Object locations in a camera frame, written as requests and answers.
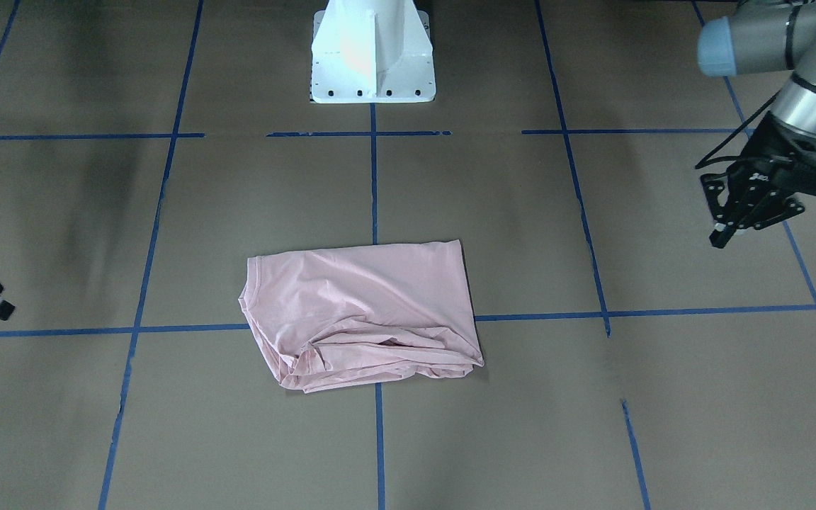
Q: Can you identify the pink printed t-shirt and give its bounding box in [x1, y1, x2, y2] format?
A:
[239, 239, 485, 394]

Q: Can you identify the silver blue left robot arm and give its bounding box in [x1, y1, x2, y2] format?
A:
[696, 1, 816, 249]

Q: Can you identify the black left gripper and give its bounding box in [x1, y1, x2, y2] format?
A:
[700, 113, 816, 249]

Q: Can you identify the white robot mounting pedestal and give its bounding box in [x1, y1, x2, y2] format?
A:
[309, 1, 437, 104]

